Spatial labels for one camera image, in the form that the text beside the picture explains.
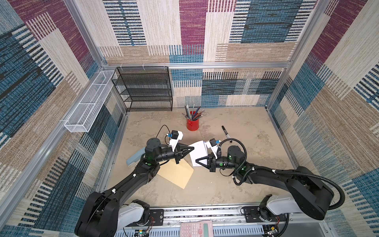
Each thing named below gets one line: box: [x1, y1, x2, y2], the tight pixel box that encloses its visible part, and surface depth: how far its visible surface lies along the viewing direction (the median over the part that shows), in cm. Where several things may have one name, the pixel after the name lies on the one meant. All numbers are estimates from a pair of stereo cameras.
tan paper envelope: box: [156, 158, 195, 190], surface depth 89 cm
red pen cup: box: [186, 111, 200, 132], surface depth 107 cm
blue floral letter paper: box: [188, 140, 209, 167], surface depth 73 cm
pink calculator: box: [180, 220, 214, 237], surface depth 71 cm
